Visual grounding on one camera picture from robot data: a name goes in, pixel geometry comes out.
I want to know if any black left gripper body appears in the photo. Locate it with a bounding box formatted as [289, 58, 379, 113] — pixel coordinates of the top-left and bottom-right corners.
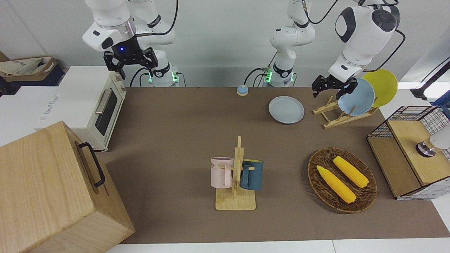
[313, 75, 358, 95]

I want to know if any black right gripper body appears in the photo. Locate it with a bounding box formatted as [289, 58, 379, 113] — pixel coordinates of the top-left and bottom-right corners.
[103, 35, 158, 71]

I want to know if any gray plate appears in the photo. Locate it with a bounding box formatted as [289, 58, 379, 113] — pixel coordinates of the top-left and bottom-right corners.
[268, 96, 305, 124]

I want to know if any light blue plate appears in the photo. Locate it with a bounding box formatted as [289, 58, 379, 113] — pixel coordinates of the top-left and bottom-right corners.
[337, 78, 375, 117]

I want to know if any wooden plate rack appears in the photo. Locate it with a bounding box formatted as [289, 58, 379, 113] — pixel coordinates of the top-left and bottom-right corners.
[313, 96, 380, 129]

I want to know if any yellow plate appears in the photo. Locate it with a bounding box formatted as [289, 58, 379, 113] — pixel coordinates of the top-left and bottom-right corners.
[362, 69, 398, 108]

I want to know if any white toaster oven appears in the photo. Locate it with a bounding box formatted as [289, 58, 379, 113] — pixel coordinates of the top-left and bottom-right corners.
[37, 66, 127, 152]

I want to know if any yellow corn cob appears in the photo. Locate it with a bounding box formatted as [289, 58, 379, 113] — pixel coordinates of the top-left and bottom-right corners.
[333, 156, 369, 188]
[316, 165, 356, 204]

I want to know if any black stand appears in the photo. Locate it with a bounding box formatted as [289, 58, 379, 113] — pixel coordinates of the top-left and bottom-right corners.
[410, 58, 450, 100]

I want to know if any beige canvas bag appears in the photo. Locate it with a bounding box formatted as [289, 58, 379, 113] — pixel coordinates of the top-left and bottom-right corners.
[0, 56, 65, 87]

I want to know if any brown wicker basket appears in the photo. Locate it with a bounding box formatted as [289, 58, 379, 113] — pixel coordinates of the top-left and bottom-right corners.
[308, 147, 378, 213]

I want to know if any dark blue mug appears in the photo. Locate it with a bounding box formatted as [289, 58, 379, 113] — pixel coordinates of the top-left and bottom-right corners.
[240, 159, 264, 191]

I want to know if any white and silver cylinder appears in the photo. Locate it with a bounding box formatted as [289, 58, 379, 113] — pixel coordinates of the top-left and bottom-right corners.
[416, 128, 450, 157]

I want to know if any pink mug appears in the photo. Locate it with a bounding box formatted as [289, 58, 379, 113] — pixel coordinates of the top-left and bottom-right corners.
[210, 157, 234, 189]

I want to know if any wooden mug tree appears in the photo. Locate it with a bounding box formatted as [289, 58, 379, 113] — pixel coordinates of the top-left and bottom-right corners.
[215, 136, 256, 211]

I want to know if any wooden cabinet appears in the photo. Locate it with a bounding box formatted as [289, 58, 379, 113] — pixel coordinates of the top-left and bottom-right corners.
[0, 121, 136, 253]

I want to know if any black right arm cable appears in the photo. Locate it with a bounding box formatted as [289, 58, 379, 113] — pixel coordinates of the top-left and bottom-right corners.
[135, 0, 179, 37]

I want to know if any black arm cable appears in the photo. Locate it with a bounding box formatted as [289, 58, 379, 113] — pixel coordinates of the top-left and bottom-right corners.
[304, 0, 406, 72]
[135, 0, 179, 37]

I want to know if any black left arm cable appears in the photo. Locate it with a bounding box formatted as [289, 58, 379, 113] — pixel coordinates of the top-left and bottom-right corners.
[304, 0, 406, 72]

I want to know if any wire grid wooden shelf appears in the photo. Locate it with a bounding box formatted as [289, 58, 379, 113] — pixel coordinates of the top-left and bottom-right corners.
[367, 105, 450, 201]

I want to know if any black cabinet handle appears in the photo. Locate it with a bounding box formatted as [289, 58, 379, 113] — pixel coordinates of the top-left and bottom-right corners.
[78, 142, 106, 188]

